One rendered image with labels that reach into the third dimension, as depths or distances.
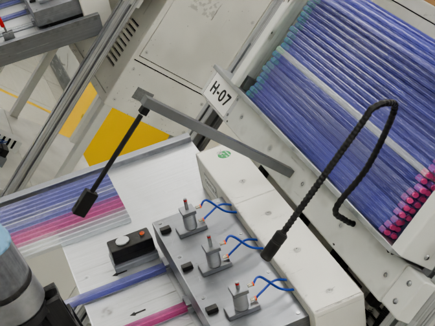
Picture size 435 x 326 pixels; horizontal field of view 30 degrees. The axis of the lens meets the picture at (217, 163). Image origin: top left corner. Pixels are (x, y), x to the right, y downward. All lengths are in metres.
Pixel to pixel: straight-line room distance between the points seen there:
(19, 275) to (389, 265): 0.51
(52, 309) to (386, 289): 0.46
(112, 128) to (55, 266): 1.86
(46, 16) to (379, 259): 1.46
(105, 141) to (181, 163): 2.90
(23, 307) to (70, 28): 1.44
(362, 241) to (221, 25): 1.40
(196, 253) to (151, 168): 0.38
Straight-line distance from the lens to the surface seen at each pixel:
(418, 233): 1.13
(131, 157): 1.70
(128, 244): 1.41
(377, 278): 1.20
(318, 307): 1.18
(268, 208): 1.36
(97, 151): 4.56
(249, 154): 1.34
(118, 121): 4.51
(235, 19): 2.54
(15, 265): 1.02
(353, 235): 1.26
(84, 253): 1.50
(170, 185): 1.60
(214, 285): 1.27
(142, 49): 2.47
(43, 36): 2.38
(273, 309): 1.21
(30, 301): 1.05
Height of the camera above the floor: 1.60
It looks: 13 degrees down
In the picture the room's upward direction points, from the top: 34 degrees clockwise
